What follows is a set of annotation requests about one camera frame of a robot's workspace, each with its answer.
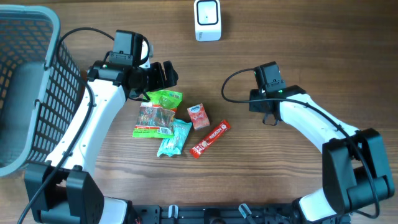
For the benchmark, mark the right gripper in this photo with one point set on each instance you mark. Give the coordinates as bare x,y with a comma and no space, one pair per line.
254,106

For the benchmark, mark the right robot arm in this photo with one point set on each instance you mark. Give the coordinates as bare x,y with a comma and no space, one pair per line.
355,168

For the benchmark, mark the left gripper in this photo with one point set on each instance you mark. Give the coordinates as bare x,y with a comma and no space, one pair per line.
160,82

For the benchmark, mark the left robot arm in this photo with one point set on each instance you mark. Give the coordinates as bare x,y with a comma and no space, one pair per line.
62,189

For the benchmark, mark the mint green pack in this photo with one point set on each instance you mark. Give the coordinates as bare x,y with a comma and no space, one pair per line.
174,146

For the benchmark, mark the dark grey plastic basket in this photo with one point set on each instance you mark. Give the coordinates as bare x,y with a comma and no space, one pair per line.
39,90

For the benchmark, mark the red tissue pack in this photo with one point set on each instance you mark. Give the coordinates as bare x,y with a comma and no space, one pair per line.
198,116

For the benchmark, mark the red Nescafe stick sachet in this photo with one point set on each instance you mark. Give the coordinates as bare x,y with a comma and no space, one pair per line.
205,143

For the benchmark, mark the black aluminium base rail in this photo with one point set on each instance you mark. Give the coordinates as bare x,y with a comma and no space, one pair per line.
278,213

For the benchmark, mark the white barcode scanner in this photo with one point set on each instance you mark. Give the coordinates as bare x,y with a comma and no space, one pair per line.
207,20

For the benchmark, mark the green snack bag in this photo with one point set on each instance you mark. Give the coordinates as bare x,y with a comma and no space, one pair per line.
156,116

